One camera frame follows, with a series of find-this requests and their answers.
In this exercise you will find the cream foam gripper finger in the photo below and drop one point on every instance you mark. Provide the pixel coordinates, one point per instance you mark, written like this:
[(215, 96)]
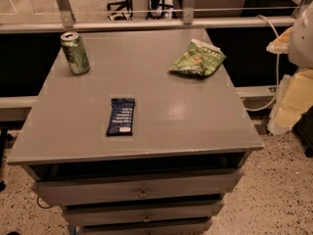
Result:
[(294, 99), (281, 44)]

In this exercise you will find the dark blue snack bar wrapper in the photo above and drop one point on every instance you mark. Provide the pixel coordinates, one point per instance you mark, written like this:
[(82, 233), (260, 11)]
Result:
[(121, 120)]

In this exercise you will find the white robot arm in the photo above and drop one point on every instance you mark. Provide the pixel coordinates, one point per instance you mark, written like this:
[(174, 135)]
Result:
[(301, 41)]

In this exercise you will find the grey metal railing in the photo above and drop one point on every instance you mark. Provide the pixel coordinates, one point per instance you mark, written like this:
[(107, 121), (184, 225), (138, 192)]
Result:
[(23, 16)]

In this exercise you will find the green chip bag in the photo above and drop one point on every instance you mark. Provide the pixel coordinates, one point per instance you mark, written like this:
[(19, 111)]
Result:
[(201, 59)]

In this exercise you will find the black office chair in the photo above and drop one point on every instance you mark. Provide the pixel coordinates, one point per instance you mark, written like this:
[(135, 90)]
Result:
[(120, 10)]

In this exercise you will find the grey drawer cabinet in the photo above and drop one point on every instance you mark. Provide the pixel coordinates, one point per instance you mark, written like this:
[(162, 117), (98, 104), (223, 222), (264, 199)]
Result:
[(179, 123)]

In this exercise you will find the green soda can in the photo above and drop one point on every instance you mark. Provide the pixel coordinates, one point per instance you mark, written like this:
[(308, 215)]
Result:
[(75, 52)]

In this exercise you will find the bottom grey drawer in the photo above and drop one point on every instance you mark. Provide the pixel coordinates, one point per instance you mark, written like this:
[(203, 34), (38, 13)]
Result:
[(165, 227)]

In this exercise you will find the grey drawer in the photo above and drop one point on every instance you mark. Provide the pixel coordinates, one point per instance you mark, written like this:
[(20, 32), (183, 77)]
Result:
[(165, 227), (143, 213), (135, 188)]

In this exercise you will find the middle grey drawer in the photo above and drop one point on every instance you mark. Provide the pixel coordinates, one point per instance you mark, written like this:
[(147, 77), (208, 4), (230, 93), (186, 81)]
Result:
[(143, 213)]

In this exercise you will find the top grey drawer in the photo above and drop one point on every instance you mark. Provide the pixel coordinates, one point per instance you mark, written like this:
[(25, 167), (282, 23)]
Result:
[(135, 188)]

